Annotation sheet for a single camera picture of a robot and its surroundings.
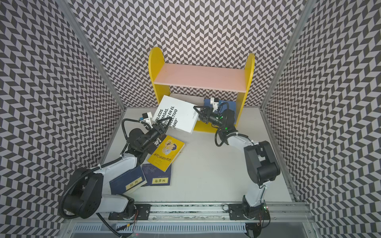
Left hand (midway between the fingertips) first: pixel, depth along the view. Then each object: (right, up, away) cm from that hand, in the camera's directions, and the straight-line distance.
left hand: (173, 121), depth 76 cm
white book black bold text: (+6, +2, -1) cm, 6 cm away
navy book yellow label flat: (-11, -32, +6) cm, 34 cm away
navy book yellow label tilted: (-25, -33, +2) cm, 41 cm away
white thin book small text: (+13, +13, +22) cm, 29 cm away
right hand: (+10, +5, +2) cm, 12 cm away
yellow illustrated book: (-6, -20, +13) cm, 24 cm away
